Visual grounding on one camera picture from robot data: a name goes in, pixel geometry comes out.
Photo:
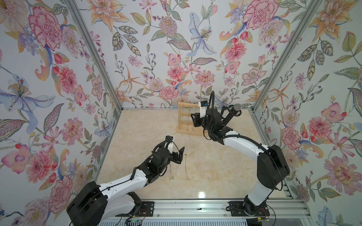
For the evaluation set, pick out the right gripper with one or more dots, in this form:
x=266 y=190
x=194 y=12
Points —
x=200 y=119

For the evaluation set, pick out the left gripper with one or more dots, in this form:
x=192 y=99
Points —
x=175 y=155

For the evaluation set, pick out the wooden jewelry display stand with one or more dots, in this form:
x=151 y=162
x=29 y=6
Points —
x=185 y=124

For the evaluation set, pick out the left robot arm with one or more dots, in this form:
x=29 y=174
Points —
x=96 y=203

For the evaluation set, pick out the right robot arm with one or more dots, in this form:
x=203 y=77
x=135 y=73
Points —
x=272 y=166

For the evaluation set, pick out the black microphone on tripod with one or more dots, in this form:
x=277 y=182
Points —
x=233 y=111

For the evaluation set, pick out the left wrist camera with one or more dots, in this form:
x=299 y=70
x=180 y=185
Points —
x=170 y=147

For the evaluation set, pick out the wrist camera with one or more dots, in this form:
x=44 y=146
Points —
x=170 y=147
x=203 y=106

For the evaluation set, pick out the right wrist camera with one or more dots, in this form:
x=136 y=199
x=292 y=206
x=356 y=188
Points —
x=203 y=106

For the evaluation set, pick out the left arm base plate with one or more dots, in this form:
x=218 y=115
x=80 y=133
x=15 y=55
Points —
x=142 y=209

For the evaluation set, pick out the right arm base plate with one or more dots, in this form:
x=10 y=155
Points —
x=247 y=209

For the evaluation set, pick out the aluminium mounting rail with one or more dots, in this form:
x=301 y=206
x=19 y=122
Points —
x=218 y=208

